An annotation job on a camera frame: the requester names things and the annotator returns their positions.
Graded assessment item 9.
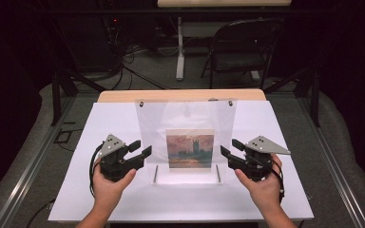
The person's left hand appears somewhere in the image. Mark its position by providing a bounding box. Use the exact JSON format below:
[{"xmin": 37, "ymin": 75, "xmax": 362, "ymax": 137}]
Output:
[{"xmin": 91, "ymin": 157, "xmax": 138, "ymax": 217}]

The black folding chair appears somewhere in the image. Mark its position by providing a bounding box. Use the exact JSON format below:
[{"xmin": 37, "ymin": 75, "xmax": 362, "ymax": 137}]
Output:
[{"xmin": 201, "ymin": 18, "xmax": 285, "ymax": 90}]

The hand-held gripper cable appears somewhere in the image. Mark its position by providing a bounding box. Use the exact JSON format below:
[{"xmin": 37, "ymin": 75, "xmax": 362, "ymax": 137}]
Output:
[
  {"xmin": 88, "ymin": 142, "xmax": 105, "ymax": 199},
  {"xmin": 270, "ymin": 159, "xmax": 286, "ymax": 204}
]

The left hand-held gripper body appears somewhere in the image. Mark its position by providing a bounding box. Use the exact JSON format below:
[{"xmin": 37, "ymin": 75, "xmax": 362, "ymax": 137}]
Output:
[{"xmin": 97, "ymin": 134, "xmax": 147, "ymax": 183}]

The right hand-held gripper cable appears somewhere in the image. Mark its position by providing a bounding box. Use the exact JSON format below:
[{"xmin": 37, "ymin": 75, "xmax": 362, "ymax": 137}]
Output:
[{"xmin": 270, "ymin": 159, "xmax": 286, "ymax": 204}]

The light wooden table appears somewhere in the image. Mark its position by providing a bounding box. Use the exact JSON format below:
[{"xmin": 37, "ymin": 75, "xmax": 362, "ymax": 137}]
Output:
[{"xmin": 97, "ymin": 88, "xmax": 267, "ymax": 104}]

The person's right hand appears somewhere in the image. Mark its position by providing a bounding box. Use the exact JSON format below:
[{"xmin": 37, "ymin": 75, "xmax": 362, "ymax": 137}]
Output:
[{"xmin": 234, "ymin": 153, "xmax": 283, "ymax": 219}]

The clear acrylic photo frame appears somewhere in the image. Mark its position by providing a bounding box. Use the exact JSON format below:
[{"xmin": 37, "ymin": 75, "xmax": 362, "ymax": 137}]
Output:
[{"xmin": 134, "ymin": 98, "xmax": 239, "ymax": 186}]

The aluminium rail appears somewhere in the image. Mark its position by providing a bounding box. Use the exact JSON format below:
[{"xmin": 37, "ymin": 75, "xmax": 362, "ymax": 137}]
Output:
[
  {"xmin": 0, "ymin": 94, "xmax": 77, "ymax": 228},
  {"xmin": 298, "ymin": 94, "xmax": 365, "ymax": 228}
]

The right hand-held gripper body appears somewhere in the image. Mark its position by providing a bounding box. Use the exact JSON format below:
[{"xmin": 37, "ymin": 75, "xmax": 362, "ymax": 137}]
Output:
[{"xmin": 227, "ymin": 135, "xmax": 292, "ymax": 182}]

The beige desk top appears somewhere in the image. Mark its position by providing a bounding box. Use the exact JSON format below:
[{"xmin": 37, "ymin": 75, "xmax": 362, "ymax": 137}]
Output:
[{"xmin": 157, "ymin": 0, "xmax": 293, "ymax": 9}]

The painting print card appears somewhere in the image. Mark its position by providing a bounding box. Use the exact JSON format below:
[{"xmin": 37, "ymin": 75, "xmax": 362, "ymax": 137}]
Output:
[{"xmin": 165, "ymin": 127, "xmax": 216, "ymax": 174}]

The white table sheet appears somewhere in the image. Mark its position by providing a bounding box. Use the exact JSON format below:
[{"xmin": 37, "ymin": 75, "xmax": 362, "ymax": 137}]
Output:
[{"xmin": 48, "ymin": 100, "xmax": 315, "ymax": 222}]

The black metal stand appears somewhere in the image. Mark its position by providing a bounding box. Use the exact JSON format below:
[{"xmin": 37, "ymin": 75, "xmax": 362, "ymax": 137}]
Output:
[
  {"xmin": 50, "ymin": 67, "xmax": 107, "ymax": 127},
  {"xmin": 263, "ymin": 67, "xmax": 321, "ymax": 128}
]

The white desk leg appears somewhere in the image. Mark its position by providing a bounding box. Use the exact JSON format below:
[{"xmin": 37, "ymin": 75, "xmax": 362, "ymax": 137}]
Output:
[{"xmin": 175, "ymin": 16, "xmax": 186, "ymax": 82}]

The black cable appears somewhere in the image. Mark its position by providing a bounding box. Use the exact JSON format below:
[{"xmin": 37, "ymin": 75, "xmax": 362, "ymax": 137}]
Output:
[{"xmin": 25, "ymin": 198, "xmax": 57, "ymax": 228}]

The left hand-held gripper cable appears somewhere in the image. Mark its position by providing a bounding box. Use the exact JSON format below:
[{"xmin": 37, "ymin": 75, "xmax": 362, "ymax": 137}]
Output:
[{"xmin": 88, "ymin": 142, "xmax": 105, "ymax": 199}]

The bundle of floor cables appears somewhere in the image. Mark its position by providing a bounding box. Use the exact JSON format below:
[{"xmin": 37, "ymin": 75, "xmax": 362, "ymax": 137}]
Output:
[{"xmin": 106, "ymin": 17, "xmax": 172, "ymax": 91}]

